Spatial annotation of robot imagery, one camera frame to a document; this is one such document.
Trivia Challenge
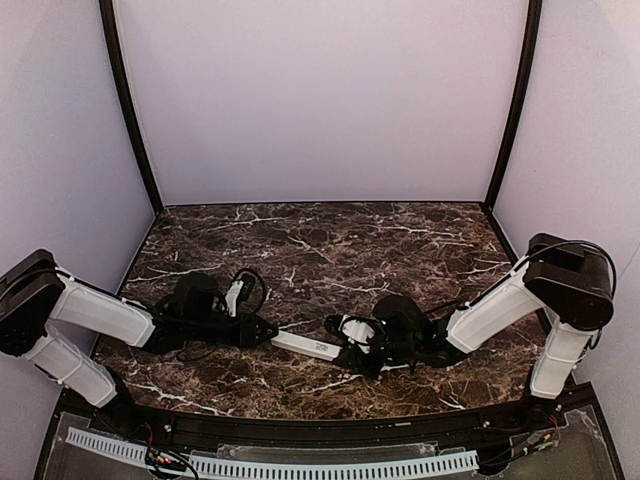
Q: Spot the white remote control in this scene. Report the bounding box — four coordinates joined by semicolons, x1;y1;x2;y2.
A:
271;330;341;362

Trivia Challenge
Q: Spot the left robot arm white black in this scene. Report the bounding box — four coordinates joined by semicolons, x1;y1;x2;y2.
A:
1;249;278;408

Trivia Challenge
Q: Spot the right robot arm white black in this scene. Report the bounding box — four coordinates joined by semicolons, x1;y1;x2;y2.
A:
325;233;617;405

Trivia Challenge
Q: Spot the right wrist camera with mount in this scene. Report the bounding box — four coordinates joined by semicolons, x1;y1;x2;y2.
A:
324;314;382;347

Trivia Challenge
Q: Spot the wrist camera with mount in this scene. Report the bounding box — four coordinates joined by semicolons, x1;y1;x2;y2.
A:
225;274;255;317
324;314;382;347

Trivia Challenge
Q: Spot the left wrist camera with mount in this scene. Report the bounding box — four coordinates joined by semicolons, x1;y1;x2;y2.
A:
225;274;255;317

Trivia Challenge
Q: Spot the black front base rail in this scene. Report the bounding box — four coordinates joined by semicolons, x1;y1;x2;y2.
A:
59;389;596;461

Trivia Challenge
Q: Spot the grey slotted cable duct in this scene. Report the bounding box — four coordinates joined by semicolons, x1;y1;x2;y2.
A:
65;427;479;479

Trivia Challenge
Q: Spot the black left frame post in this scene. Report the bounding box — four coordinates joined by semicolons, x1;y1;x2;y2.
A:
98;0;164;216

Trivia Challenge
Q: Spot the black frame post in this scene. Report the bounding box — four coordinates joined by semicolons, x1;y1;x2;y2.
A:
98;0;164;216
484;0;543;211

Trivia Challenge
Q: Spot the black right frame post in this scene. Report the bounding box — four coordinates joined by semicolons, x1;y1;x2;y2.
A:
484;0;543;211

